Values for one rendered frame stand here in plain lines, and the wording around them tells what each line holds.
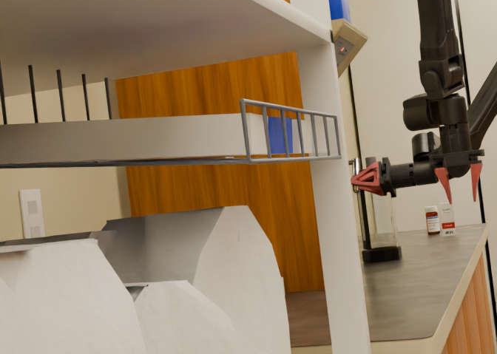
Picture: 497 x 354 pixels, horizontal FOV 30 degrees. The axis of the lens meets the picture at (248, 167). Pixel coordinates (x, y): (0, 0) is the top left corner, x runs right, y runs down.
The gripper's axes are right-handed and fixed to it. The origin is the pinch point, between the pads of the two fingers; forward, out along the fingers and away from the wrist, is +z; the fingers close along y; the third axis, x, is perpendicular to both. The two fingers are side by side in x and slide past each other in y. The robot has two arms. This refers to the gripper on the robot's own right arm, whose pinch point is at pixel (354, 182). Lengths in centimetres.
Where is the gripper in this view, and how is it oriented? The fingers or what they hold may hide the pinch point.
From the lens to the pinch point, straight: 226.3
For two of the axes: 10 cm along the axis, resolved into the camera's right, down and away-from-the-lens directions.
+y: -3.0, -4.3, -8.5
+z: -9.5, 1.4, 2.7
